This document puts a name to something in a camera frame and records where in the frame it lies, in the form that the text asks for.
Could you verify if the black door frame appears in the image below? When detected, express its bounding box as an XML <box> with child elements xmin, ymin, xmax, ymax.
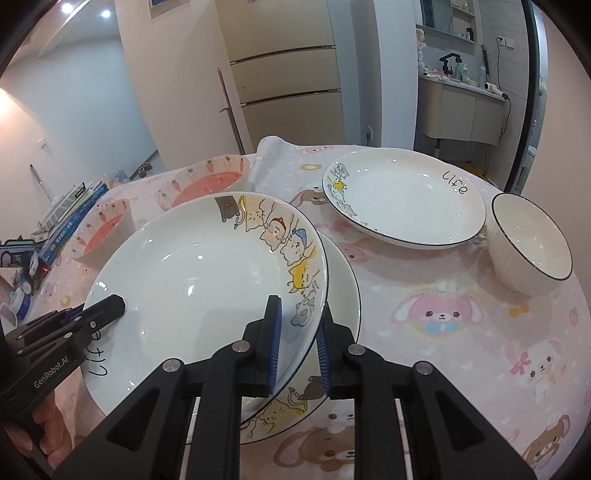
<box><xmin>502</xmin><ymin>0</ymin><xmax>549</xmax><ymax>195</ymax></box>

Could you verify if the pink strawberry bowl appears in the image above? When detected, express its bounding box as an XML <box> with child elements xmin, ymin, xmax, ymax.
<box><xmin>71</xmin><ymin>198</ymin><xmax>136</xmax><ymax>268</ymax></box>
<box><xmin>172</xmin><ymin>154</ymin><xmax>251</xmax><ymax>208</ymax></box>

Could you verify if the person's left hand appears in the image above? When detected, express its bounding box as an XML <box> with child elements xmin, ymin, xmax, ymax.
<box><xmin>2</xmin><ymin>406</ymin><xmax>58</xmax><ymax>469</ymax></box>

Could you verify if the beige vanity cabinet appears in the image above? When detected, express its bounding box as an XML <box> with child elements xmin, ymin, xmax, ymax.
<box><xmin>414</xmin><ymin>76</ymin><xmax>509</xmax><ymax>145</ymax></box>

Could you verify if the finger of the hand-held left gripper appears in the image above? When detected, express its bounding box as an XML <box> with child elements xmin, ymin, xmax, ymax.
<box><xmin>16</xmin><ymin>310</ymin><xmax>86</xmax><ymax>352</ymax></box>
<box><xmin>60</xmin><ymin>294</ymin><xmax>126</xmax><ymax>346</ymax></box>

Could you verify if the white cartoon cat plate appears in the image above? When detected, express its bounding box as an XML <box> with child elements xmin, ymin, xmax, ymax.
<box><xmin>240</xmin><ymin>231</ymin><xmax>362</xmax><ymax>446</ymax></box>
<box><xmin>82</xmin><ymin>191</ymin><xmax>328</xmax><ymax>418</ymax></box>
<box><xmin>322</xmin><ymin>148</ymin><xmax>488</xmax><ymax>250</ymax></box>

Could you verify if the pink printed tablecloth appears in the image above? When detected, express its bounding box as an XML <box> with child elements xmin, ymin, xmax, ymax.
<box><xmin>46</xmin><ymin>135</ymin><xmax>591</xmax><ymax>480</ymax></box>

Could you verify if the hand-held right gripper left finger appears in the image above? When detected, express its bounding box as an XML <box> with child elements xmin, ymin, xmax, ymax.
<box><xmin>53</xmin><ymin>295</ymin><xmax>283</xmax><ymax>480</ymax></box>

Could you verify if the white black-rimmed bowl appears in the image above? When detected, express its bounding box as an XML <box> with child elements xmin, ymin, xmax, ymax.
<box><xmin>487</xmin><ymin>193</ymin><xmax>573</xmax><ymax>296</ymax></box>

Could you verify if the red broom with dustpan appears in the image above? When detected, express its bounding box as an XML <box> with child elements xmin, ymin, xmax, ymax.
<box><xmin>217</xmin><ymin>67</ymin><xmax>246</xmax><ymax>155</ymax></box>

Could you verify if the blue white round container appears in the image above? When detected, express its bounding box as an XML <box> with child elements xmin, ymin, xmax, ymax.
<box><xmin>8</xmin><ymin>286</ymin><xmax>34</xmax><ymax>320</ymax></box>

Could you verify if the stack of books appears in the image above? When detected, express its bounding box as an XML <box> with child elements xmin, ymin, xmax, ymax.
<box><xmin>39</xmin><ymin>179</ymin><xmax>112</xmax><ymax>266</ymax></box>

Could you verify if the white hair dryer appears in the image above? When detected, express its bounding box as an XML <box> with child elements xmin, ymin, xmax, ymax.
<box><xmin>482</xmin><ymin>82</ymin><xmax>512</xmax><ymax>101</ymax></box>

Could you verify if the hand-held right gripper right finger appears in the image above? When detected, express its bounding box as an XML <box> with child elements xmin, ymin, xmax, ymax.
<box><xmin>315</xmin><ymin>302</ymin><xmax>539</xmax><ymax>480</ymax></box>

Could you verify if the beige refrigerator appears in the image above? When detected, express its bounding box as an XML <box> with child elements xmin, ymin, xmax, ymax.
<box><xmin>217</xmin><ymin>0</ymin><xmax>347</xmax><ymax>149</ymax></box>

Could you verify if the metal mop pole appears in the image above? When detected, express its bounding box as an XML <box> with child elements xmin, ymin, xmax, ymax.
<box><xmin>29</xmin><ymin>164</ymin><xmax>52</xmax><ymax>205</ymax></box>

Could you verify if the black faucet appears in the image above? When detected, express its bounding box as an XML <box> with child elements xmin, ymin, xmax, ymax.
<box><xmin>438</xmin><ymin>52</ymin><xmax>465</xmax><ymax>80</ymax></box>

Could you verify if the mirror wall cabinet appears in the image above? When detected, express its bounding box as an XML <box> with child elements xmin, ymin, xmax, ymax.
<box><xmin>418</xmin><ymin>0</ymin><xmax>477</xmax><ymax>44</ymax></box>

